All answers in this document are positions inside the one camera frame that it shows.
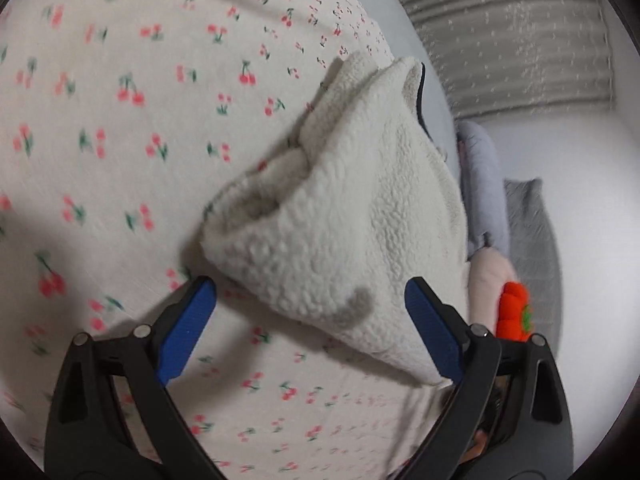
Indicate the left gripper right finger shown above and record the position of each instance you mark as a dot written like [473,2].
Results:
[507,417]

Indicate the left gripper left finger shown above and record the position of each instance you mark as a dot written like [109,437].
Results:
[111,416]

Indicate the white fleece jacket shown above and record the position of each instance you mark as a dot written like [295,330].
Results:
[331,231]

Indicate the orange pumpkin plush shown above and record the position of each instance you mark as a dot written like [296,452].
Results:
[514,313]

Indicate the beige pink cushion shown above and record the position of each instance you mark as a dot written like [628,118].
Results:
[489,272]

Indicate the grey quilted pillow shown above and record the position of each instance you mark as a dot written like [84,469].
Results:
[535,255]

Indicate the grey-blue folded blanket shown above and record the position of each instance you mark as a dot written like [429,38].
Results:
[482,188]

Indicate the cherry print bed pad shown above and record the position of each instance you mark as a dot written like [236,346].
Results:
[120,122]

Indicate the grey dotted curtain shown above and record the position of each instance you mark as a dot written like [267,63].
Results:
[517,56]

